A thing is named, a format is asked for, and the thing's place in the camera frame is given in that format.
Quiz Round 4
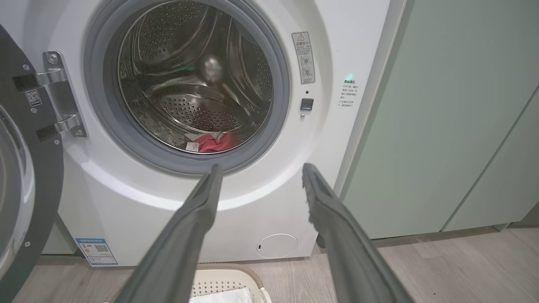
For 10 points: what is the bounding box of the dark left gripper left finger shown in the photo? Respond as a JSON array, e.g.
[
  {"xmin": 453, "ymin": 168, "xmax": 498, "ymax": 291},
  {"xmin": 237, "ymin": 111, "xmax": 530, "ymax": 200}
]
[{"xmin": 114, "ymin": 164, "xmax": 224, "ymax": 303}]

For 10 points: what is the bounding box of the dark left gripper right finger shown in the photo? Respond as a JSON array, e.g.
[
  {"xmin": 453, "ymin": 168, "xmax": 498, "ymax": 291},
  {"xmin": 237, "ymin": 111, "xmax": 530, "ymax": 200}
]
[{"xmin": 302, "ymin": 163, "xmax": 415, "ymax": 303}]

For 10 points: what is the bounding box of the red white garment with tag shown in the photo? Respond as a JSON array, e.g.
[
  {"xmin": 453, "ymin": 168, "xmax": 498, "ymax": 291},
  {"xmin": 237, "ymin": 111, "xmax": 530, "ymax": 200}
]
[{"xmin": 184, "ymin": 131, "xmax": 243, "ymax": 153}]

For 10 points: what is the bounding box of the washing machine door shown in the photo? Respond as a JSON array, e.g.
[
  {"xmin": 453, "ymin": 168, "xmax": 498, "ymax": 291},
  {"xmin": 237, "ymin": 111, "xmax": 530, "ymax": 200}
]
[{"xmin": 0, "ymin": 23, "xmax": 65, "ymax": 303}]

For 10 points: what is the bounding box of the white front-load washing machine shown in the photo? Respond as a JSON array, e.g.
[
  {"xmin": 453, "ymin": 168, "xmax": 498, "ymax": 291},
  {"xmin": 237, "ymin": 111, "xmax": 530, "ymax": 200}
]
[{"xmin": 0, "ymin": 0, "xmax": 407, "ymax": 268}]

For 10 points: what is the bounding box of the perforated steel washer drum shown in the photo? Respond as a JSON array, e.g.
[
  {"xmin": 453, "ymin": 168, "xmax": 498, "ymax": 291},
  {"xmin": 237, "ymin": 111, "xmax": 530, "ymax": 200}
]
[{"xmin": 117, "ymin": 0, "xmax": 274, "ymax": 154}]

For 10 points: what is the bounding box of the metal washer door hinge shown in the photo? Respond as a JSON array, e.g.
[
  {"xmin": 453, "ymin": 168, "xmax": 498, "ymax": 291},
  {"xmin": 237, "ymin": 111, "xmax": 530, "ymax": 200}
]
[{"xmin": 13, "ymin": 50, "xmax": 88, "ymax": 142}]

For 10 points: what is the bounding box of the beige perforated laundry basket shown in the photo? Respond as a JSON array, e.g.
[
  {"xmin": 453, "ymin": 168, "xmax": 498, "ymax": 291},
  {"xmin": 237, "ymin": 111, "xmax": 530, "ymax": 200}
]
[{"xmin": 105, "ymin": 263, "xmax": 273, "ymax": 303}]

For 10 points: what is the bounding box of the white sheet in basket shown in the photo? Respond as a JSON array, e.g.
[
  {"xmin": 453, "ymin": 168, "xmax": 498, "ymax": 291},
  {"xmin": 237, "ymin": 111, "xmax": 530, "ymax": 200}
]
[{"xmin": 189, "ymin": 287, "xmax": 256, "ymax": 303}]

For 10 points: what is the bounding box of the round white filter cover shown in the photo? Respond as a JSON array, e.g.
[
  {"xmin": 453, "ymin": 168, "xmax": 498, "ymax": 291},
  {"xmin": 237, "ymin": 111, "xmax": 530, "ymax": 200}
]
[{"xmin": 256, "ymin": 234, "xmax": 298, "ymax": 259}]

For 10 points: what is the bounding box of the blue energy label sticker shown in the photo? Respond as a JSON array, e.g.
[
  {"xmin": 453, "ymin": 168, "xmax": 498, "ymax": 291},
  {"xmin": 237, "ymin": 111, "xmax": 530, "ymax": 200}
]
[{"xmin": 76, "ymin": 238, "xmax": 118, "ymax": 267}]

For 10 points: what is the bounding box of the pale green cabinet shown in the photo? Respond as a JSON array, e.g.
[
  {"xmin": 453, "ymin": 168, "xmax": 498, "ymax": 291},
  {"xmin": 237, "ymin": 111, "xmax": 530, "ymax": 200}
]
[
  {"xmin": 337, "ymin": 0, "xmax": 539, "ymax": 249},
  {"xmin": 41, "ymin": 215, "xmax": 79, "ymax": 255}
]

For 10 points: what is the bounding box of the grey warning sticker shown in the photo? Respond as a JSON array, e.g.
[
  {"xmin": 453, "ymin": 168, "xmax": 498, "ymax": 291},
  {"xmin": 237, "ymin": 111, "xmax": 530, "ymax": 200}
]
[{"xmin": 291, "ymin": 32, "xmax": 316, "ymax": 85}]

